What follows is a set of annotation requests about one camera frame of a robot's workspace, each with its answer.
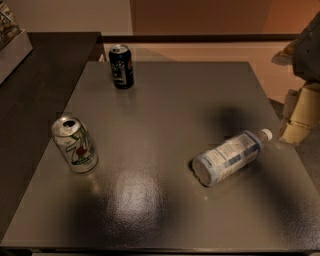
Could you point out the snack bags in tray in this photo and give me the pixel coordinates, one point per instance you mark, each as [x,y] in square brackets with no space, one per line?
[9,27]

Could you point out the white tray at left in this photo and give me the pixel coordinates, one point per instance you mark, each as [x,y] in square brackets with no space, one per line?
[13,54]

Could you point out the dark side counter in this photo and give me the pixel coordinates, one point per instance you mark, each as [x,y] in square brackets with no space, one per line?
[31,98]

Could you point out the white green 7up can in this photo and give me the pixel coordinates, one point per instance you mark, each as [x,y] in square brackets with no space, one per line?
[73,140]

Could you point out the dark blue pepsi can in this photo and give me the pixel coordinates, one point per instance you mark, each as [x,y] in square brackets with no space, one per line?
[121,66]

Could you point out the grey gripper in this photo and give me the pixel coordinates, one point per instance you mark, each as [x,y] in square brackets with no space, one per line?
[309,55]

